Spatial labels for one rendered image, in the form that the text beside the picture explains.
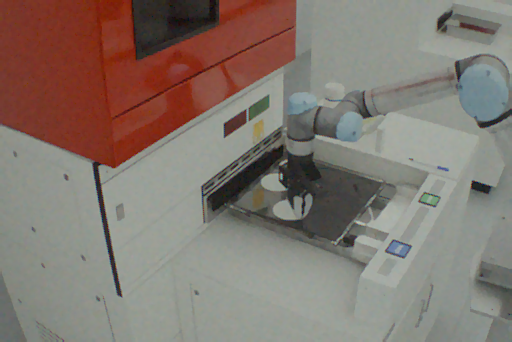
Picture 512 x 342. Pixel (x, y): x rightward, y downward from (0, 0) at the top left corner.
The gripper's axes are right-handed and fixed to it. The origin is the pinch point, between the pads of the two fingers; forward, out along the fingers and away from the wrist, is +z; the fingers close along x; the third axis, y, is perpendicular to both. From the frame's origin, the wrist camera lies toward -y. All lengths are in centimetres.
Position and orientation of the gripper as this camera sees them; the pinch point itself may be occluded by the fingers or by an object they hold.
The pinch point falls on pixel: (301, 216)
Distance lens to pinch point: 162.0
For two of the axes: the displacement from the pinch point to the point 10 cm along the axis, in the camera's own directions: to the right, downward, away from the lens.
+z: 0.0, 8.6, 5.2
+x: -8.8, 2.4, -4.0
